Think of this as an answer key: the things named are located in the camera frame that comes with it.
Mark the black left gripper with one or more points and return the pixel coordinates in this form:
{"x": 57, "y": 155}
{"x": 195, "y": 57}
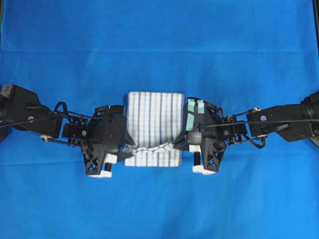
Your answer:
{"x": 107, "y": 138}

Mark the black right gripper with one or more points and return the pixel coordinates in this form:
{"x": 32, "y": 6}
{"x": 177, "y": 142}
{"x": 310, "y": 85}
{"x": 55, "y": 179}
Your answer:
{"x": 203, "y": 135}

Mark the white blue-striped towel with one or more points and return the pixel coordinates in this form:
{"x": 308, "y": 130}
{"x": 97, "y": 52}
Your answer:
{"x": 154, "y": 122}

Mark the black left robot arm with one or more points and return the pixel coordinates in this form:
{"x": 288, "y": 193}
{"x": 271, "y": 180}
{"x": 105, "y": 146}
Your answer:
{"x": 21, "y": 109}

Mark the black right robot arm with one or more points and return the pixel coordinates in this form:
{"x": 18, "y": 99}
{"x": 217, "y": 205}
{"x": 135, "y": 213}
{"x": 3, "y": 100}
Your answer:
{"x": 291, "y": 122}

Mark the blue table cloth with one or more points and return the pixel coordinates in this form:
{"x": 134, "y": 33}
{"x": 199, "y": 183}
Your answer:
{"x": 236, "y": 54}

